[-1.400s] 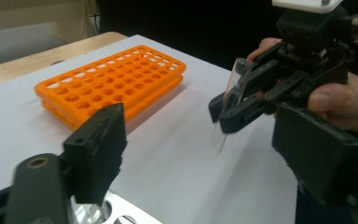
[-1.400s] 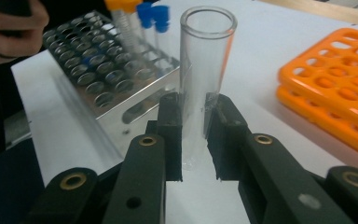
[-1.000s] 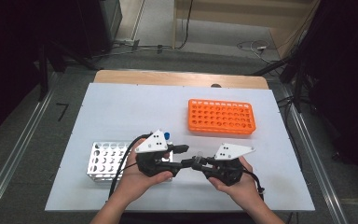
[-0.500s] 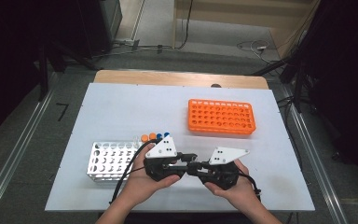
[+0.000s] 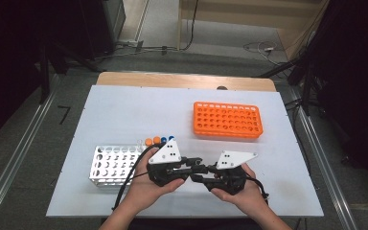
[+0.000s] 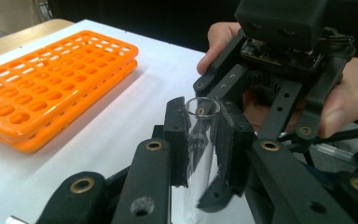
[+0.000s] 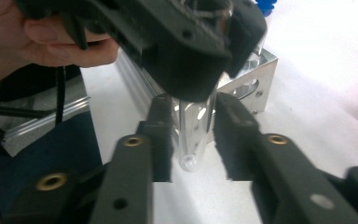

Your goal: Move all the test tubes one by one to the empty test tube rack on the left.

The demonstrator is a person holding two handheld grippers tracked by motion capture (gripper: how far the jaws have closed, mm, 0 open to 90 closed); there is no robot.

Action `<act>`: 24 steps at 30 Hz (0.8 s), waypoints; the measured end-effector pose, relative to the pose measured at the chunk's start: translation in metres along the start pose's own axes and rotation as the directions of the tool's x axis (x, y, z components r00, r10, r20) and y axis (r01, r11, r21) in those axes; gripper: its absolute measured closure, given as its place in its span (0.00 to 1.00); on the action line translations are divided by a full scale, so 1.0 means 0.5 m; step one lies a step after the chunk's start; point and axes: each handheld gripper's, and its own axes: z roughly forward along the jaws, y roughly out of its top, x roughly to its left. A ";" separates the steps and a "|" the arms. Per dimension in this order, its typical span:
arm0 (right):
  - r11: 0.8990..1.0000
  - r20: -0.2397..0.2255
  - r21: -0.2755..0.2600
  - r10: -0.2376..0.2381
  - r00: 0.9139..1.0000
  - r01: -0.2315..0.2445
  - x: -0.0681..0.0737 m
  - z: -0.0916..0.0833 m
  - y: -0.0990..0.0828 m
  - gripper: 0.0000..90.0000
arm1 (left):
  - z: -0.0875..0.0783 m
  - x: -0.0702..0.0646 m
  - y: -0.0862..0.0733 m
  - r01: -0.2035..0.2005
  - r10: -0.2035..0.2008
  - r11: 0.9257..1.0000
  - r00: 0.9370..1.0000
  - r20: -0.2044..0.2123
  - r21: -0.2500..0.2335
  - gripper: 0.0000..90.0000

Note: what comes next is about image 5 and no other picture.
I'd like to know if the white metal tube rack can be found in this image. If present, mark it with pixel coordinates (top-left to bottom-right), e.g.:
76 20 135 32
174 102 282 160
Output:
88 145 156 188

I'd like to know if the hand-held gripper cable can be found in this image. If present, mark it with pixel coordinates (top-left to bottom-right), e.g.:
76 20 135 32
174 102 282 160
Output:
111 142 165 212
244 176 270 206

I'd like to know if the metal floor rail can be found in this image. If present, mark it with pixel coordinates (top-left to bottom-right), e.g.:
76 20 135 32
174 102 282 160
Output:
286 87 359 230
0 74 61 224

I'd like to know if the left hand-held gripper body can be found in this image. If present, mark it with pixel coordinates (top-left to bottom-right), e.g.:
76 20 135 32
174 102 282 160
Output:
146 139 191 188

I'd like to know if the person's right hand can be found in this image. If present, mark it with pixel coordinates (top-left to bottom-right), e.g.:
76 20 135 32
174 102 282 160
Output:
210 163 270 219

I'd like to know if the person's left hand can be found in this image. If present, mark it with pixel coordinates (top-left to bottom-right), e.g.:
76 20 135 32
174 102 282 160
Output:
123 155 186 216

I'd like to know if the dark grey cabinet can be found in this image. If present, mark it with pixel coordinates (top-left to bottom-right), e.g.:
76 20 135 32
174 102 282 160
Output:
76 0 127 60

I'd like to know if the white floor cable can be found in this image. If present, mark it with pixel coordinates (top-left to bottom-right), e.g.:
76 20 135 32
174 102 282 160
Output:
242 40 284 66

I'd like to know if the orange plastic tube rack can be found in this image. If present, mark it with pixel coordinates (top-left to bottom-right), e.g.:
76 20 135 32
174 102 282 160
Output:
193 101 265 139

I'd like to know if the black floor cable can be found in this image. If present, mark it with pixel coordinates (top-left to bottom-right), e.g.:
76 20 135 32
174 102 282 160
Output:
114 0 200 56

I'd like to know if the right hand-held gripper cable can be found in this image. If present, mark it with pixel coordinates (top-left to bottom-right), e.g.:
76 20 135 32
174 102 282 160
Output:
244 176 270 206

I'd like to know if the left hand-held gripper cable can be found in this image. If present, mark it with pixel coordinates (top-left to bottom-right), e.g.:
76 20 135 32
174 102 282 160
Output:
111 142 165 212

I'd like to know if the black curtain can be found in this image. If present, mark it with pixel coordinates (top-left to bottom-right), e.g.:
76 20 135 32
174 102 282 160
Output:
295 0 368 190
0 0 84 150

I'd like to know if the black tripod stand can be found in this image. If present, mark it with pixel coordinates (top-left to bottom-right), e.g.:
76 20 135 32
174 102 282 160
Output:
258 54 322 117
37 39 104 105

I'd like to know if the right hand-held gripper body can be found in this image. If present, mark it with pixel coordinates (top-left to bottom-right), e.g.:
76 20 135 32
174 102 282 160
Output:
204 149 259 196

